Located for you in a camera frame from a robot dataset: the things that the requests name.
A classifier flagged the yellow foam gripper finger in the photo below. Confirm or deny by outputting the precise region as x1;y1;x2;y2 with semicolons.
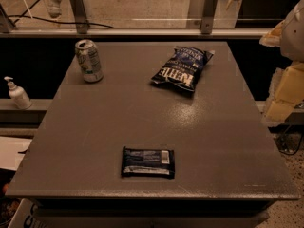
263;62;304;127
259;21;284;48

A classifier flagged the dark blue rxbar wrapper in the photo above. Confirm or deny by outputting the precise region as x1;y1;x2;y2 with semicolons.
121;147;175;179

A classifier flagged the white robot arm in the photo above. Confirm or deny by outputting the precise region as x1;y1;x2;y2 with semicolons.
259;0;304;127

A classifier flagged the green white 7up can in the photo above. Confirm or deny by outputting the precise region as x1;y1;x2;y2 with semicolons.
75;39;104;83

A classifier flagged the blue kettle chips bag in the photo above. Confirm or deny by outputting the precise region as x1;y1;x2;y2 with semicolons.
151;47;214;92

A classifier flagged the white pump lotion bottle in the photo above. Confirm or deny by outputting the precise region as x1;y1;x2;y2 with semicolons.
4;76;31;110

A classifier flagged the white cardboard box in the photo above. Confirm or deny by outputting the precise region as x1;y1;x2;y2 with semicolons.
8;199;48;228

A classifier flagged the black floor cable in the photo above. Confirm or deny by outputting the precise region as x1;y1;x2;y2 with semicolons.
275;125;304;156

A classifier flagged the right metal rail bracket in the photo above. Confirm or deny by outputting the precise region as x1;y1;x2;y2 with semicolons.
200;0;218;34

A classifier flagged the metal rail bracket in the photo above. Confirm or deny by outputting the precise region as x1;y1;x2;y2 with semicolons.
200;0;218;34
69;0;89;34

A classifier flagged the left metal rail bracket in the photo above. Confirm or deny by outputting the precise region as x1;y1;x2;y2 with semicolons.
69;0;89;34

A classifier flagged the black cable behind glass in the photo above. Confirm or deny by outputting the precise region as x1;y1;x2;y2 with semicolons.
8;0;114;29

